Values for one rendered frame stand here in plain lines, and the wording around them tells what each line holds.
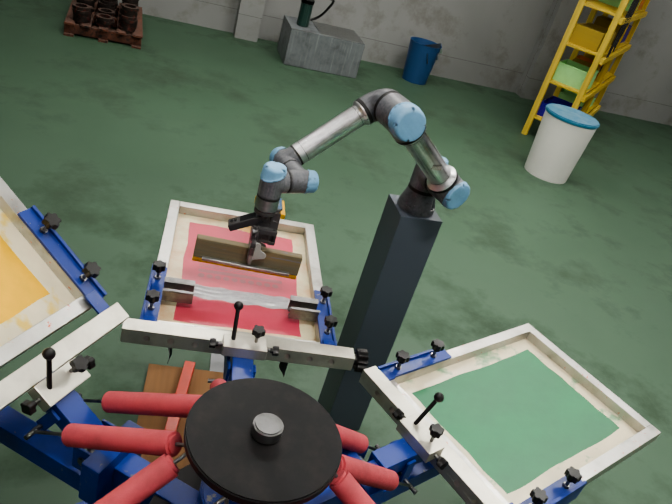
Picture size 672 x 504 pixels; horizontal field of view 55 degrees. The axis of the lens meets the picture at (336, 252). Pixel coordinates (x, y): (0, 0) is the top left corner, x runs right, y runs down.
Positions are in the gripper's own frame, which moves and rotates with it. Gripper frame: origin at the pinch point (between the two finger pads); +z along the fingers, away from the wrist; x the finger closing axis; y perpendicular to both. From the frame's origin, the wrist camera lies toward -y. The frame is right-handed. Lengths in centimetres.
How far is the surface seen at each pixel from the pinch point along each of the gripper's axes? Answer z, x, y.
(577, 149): 70, 406, 351
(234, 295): 13.1, -4.3, -2.1
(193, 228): 13.5, 35.2, -19.1
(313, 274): 10.2, 11.5, 26.1
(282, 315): 13.5, -11.0, 14.5
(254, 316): 13.5, -13.6, 4.9
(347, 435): -4, -77, 25
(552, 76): 36, 551, 367
